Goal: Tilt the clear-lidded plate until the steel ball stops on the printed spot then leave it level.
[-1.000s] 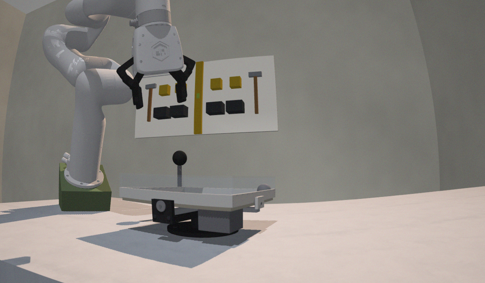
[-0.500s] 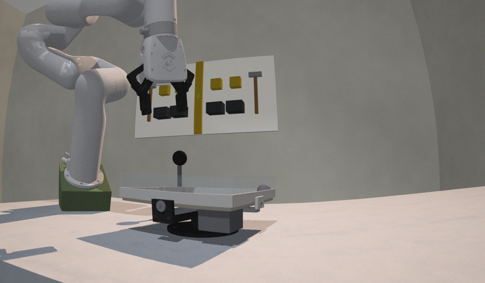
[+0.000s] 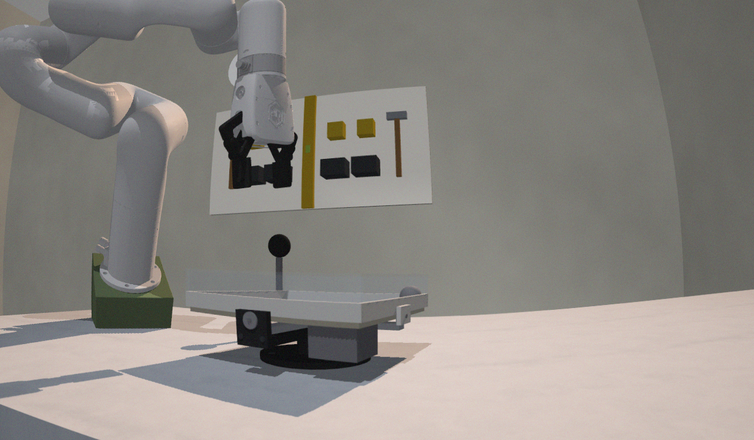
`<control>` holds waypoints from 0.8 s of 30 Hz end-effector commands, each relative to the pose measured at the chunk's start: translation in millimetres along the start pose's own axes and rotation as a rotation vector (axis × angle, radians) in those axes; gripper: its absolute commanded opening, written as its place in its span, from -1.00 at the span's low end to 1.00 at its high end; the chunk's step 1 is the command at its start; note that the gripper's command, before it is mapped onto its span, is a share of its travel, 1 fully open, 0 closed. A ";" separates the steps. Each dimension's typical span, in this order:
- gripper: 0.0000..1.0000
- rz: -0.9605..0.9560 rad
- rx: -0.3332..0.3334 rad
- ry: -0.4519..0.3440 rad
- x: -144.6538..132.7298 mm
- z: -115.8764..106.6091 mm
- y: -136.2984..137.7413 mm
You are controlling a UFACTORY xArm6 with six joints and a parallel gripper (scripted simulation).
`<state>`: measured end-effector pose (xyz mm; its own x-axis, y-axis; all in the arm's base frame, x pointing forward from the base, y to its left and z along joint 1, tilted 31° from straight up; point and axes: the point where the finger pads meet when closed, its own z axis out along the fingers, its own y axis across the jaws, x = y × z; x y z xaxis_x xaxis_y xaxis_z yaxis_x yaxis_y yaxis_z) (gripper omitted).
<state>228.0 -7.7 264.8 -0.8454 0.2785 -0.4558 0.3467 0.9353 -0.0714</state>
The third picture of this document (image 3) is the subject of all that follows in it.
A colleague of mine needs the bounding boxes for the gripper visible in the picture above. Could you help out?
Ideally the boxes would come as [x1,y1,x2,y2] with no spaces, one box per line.
[219,71,298,189]

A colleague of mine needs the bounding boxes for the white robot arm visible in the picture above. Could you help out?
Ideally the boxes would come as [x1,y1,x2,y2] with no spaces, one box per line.
[0,0,286,293]

